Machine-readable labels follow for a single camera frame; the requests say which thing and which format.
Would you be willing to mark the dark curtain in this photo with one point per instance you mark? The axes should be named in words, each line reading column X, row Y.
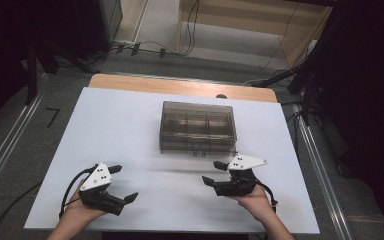
column 373, row 100
column 0, row 50

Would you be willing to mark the person's right hand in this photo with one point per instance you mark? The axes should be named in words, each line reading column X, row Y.
column 256, row 201

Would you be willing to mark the black power adapter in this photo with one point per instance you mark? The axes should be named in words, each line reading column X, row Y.
column 135, row 49
column 162, row 52
column 120, row 48

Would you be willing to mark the person's left hand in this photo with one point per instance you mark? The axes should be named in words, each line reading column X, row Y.
column 80, row 211

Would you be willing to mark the smoky clear plastic drawer cabinet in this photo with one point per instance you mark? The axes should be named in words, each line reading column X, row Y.
column 196, row 110

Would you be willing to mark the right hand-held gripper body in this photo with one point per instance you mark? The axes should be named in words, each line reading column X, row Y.
column 238, row 186

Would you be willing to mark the grey cabinet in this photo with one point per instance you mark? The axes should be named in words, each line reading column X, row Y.
column 111, row 16

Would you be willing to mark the white table board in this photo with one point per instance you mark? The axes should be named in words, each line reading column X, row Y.
column 120, row 133

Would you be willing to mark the black tripod stand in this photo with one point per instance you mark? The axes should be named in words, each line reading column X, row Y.
column 31, row 73

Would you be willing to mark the white power strip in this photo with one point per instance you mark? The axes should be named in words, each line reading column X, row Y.
column 126, row 43

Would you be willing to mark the metal floor rail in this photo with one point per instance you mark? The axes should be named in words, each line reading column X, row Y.
column 323, row 173
column 10, row 143

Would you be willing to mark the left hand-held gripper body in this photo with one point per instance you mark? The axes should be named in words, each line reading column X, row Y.
column 100, row 200

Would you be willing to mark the wooden shelf unit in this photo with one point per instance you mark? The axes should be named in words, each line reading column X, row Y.
column 246, row 28

